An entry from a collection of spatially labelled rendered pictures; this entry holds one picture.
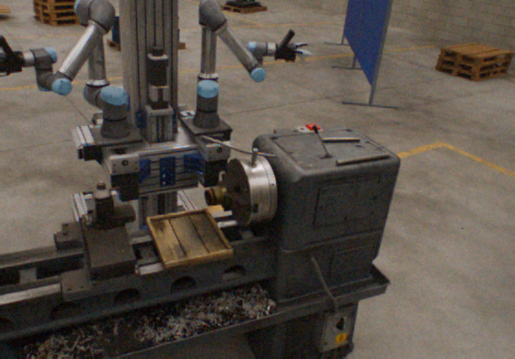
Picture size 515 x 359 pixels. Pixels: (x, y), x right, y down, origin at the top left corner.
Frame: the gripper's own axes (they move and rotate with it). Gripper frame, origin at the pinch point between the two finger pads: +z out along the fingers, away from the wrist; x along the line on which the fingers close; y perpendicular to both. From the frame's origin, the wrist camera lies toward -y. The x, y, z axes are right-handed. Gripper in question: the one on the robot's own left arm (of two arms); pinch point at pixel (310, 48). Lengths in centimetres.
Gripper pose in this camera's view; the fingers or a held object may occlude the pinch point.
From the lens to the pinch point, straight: 268.3
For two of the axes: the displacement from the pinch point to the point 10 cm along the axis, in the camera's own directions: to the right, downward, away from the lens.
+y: -0.9, 8.2, 5.7
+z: 9.9, 0.3, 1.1
